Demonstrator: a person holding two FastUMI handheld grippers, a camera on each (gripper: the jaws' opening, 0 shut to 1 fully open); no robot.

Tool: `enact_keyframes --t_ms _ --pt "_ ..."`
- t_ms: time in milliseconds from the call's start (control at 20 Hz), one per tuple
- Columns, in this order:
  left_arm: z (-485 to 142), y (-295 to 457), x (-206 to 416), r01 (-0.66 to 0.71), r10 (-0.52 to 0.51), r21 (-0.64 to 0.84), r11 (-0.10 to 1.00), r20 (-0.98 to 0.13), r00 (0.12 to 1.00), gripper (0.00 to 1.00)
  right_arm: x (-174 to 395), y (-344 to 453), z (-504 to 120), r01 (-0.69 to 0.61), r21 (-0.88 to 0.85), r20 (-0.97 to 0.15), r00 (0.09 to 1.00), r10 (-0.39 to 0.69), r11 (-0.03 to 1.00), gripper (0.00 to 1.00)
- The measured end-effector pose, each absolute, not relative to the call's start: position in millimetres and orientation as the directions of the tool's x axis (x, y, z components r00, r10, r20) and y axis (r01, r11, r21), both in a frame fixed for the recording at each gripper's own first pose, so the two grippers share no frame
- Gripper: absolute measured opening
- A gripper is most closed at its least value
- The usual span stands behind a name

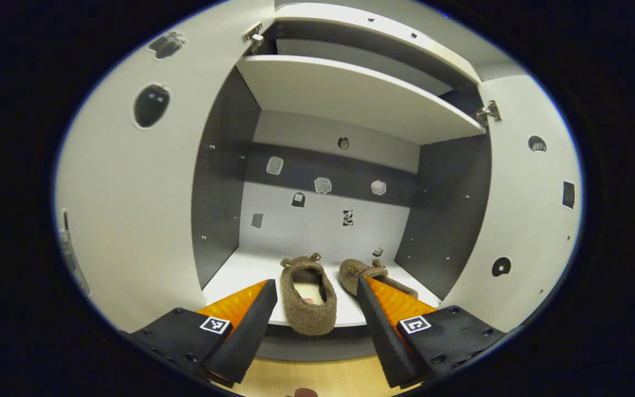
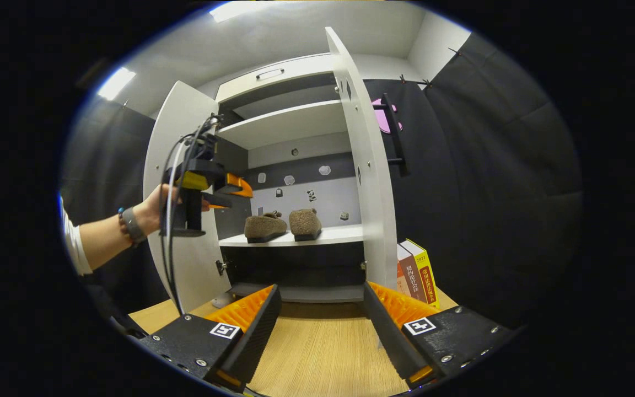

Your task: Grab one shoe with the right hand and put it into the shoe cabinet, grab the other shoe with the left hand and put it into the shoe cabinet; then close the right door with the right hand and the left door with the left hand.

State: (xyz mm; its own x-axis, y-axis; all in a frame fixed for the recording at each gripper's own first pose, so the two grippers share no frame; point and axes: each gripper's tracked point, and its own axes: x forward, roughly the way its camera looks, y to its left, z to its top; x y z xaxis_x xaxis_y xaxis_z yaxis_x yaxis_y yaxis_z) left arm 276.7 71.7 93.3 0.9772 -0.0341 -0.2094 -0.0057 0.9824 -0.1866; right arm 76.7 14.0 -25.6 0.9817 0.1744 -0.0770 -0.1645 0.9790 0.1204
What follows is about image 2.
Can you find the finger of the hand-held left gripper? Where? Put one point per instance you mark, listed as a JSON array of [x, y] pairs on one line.
[[238, 184], [218, 199]]

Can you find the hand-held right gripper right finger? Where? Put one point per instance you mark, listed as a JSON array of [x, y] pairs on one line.
[[392, 342]]

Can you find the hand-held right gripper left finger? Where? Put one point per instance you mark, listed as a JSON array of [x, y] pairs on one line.
[[257, 336]]

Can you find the brown fuzzy shoe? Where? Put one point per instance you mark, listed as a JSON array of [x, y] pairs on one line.
[[265, 225], [305, 221]]

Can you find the white shoe cabinet door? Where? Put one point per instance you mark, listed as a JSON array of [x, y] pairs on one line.
[[196, 264], [375, 209]]

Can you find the white shoe cabinet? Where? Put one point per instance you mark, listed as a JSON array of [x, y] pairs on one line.
[[290, 124]]

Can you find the white cabinet drawer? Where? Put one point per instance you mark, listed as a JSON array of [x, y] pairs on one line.
[[306, 69]]

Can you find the grey wristband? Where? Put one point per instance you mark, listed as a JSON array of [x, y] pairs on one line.
[[132, 226]]

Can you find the white sleeve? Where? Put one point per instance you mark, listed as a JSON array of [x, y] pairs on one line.
[[74, 242]]

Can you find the narrow ceiling light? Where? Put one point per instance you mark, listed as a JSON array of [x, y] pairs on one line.
[[116, 82]]

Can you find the wide ceiling light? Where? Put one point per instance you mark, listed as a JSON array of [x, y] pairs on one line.
[[240, 8]]

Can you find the black backdrop cloth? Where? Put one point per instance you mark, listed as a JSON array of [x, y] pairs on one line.
[[488, 193]]

